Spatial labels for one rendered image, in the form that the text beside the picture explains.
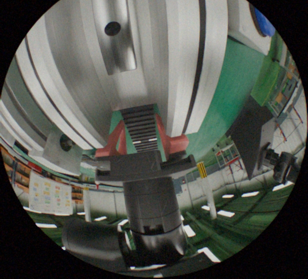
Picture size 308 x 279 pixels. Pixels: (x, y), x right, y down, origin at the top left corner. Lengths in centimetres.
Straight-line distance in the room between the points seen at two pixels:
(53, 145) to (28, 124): 5
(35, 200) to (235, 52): 326
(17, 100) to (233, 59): 31
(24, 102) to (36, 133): 5
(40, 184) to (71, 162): 289
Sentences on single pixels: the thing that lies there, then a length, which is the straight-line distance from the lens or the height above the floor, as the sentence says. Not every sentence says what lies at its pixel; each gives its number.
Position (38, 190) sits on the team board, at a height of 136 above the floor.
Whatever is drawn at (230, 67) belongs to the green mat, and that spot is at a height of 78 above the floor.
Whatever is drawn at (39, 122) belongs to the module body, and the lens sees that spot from 17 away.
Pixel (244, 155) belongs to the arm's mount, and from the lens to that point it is 48.
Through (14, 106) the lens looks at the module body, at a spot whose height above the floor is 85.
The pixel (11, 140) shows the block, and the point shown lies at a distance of 39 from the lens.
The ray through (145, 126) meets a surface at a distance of 16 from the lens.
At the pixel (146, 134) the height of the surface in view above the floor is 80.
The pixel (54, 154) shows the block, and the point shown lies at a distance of 18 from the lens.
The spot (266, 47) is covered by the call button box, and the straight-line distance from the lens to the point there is 16.
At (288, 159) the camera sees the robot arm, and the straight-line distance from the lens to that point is 47.
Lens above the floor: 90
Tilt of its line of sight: 39 degrees down
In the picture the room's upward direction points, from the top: 168 degrees clockwise
